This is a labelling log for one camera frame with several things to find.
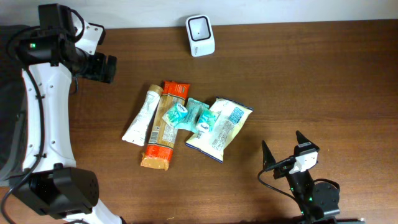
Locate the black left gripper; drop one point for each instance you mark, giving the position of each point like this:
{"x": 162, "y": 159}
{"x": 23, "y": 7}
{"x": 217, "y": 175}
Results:
{"x": 99, "y": 70}

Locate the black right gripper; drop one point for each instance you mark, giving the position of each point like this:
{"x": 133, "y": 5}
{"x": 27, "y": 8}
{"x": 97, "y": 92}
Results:
{"x": 282, "y": 170}

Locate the cream snack bag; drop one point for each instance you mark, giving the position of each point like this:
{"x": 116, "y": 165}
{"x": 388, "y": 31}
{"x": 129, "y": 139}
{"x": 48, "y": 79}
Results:
{"x": 231, "y": 118}

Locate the white tube with beige cap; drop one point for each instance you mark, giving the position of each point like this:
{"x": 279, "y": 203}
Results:
{"x": 136, "y": 132}

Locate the teal tissue pack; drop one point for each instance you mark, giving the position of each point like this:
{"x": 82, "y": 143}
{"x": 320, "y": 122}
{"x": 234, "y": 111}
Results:
{"x": 175, "y": 114}
{"x": 207, "y": 120}

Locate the teal wipes packet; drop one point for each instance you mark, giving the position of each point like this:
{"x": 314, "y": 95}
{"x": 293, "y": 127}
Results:
{"x": 194, "y": 110}

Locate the orange spaghetti package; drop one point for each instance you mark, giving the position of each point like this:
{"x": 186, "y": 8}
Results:
{"x": 162, "y": 138}

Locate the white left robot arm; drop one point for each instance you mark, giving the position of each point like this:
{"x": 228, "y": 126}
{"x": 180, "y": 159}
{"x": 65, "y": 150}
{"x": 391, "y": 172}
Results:
{"x": 50, "y": 183}

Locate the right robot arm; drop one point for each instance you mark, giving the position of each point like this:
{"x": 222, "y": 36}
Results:
{"x": 317, "y": 199}

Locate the white barcode scanner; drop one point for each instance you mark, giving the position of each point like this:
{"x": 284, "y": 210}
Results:
{"x": 200, "y": 35}

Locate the dark grey mesh basket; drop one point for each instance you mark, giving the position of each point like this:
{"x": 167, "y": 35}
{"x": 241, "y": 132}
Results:
{"x": 13, "y": 110}

